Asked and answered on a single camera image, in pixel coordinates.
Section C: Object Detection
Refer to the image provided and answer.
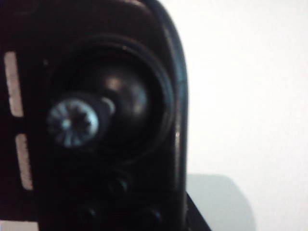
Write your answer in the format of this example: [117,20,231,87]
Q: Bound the black dual-joystick remote control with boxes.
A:
[0,0,212,231]

